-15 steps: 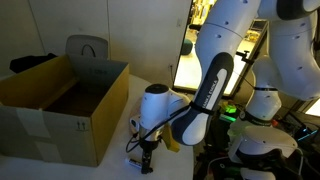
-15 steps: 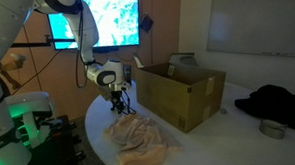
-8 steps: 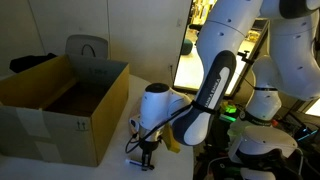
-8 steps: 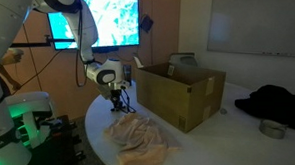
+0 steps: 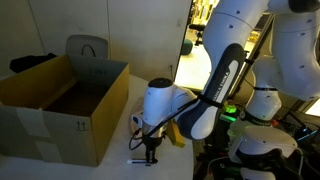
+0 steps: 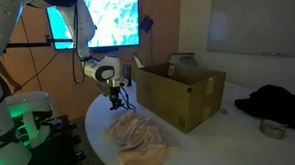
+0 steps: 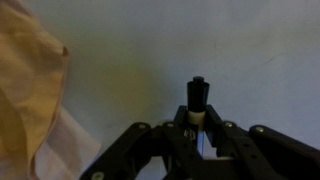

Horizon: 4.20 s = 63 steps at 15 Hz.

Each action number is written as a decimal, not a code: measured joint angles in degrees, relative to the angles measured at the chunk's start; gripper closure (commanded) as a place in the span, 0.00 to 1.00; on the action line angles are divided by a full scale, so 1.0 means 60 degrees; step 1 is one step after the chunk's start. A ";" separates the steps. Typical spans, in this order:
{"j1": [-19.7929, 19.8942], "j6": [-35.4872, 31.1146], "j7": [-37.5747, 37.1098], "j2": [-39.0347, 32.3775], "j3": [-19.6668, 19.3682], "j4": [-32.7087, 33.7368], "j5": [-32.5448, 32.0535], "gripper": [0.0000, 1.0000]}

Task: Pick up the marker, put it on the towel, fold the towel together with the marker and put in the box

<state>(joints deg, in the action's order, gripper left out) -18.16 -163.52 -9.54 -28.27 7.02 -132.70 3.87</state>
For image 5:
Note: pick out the dark green round stool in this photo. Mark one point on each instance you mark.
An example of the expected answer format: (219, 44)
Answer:
(186, 46)

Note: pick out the small lit electronic device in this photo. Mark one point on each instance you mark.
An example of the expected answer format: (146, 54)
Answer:
(228, 111)

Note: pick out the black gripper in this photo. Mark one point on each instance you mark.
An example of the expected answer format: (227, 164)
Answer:
(152, 141)

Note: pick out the black box with blue light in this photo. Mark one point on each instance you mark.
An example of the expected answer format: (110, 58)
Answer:
(305, 134)

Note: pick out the black cloth bundle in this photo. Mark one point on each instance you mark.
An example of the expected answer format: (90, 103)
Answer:
(30, 61)

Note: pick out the large open cardboard box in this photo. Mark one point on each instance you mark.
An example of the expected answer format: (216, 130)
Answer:
(66, 110)

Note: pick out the black equipment stand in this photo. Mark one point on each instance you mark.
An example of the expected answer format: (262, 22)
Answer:
(216, 146)

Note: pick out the grey chair backrest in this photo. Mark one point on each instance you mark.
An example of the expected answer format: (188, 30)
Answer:
(86, 45)

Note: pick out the black mounting rod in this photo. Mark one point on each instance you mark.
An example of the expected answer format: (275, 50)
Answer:
(251, 61)

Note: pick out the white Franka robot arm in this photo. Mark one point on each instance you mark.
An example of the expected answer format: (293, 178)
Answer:
(220, 83)

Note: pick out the yellowish wrist camera block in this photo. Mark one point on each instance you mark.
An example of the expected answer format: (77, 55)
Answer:
(175, 135)

